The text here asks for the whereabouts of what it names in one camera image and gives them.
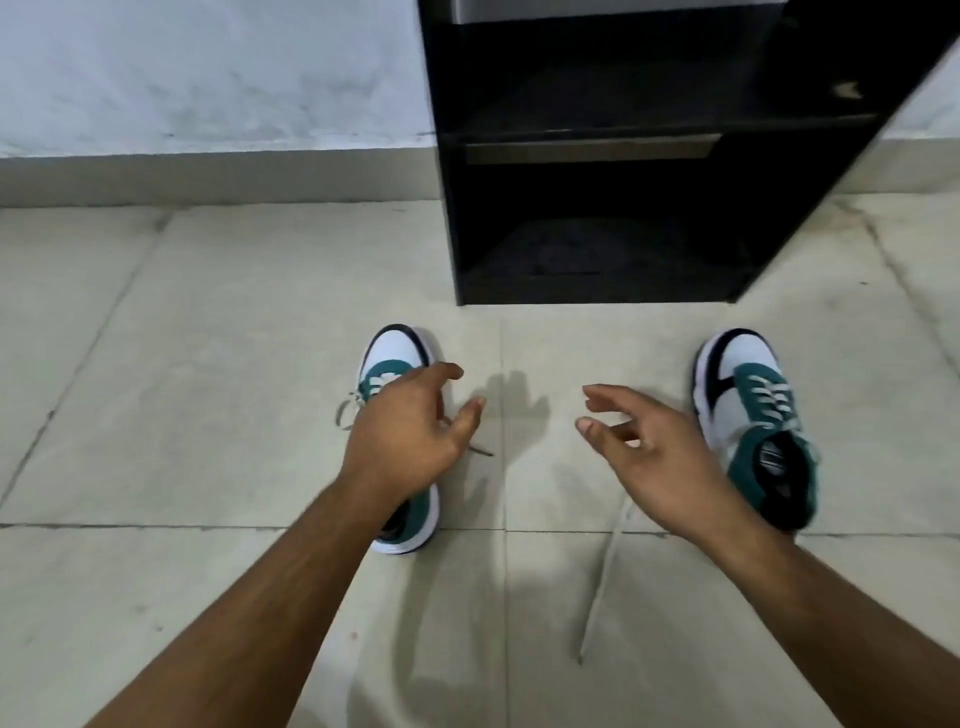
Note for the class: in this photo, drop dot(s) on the person's left hand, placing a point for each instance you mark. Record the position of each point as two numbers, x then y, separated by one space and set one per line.
397 435

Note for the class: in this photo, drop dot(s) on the person's right hand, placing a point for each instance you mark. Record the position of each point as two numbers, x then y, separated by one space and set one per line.
675 465

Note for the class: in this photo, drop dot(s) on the person's right thumb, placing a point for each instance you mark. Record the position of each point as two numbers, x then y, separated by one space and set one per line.
600 439

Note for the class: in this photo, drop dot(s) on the person's left thumb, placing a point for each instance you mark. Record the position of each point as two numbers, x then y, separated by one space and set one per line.
466 424

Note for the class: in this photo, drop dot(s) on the person's left forearm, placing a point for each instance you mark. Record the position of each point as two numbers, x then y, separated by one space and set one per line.
247 607

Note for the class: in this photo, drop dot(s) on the person's right forearm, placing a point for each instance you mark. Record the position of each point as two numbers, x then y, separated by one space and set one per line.
847 630

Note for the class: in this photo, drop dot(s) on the white and green sneaker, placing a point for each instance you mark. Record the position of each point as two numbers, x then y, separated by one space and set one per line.
397 375
765 427

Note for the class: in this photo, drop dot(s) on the loose white shoelace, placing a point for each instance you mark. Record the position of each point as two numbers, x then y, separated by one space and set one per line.
604 581

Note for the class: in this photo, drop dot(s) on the black shoe rack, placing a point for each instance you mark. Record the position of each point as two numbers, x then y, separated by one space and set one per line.
645 150

